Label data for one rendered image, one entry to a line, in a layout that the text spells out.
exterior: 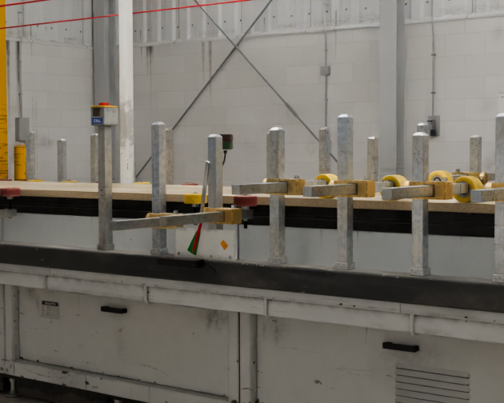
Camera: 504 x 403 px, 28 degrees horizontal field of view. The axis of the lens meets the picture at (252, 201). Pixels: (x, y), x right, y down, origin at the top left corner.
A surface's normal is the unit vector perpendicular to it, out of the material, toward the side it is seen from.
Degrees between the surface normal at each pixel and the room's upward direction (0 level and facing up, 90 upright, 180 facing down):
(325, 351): 90
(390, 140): 90
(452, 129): 90
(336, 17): 90
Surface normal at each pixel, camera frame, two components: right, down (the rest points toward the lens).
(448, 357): -0.60, 0.04
